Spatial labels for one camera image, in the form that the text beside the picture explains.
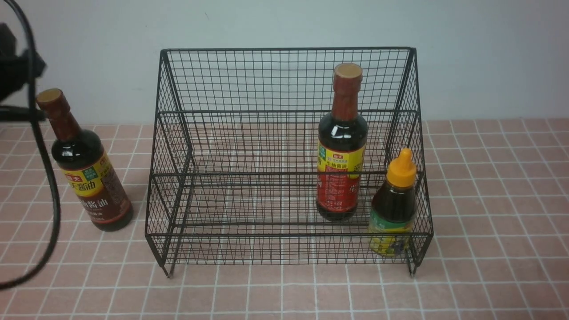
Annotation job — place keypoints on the black wire shelf rack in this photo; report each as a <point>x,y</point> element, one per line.
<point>233,177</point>

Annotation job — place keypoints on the soy sauce bottle brown label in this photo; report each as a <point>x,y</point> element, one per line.
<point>82,158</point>

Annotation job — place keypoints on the soy sauce bottle red label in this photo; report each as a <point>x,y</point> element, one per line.
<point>342,138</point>

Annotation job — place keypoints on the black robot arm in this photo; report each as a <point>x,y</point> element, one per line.
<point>13,76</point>

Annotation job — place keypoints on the small bottle orange cap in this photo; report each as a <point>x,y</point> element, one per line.
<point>392,211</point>

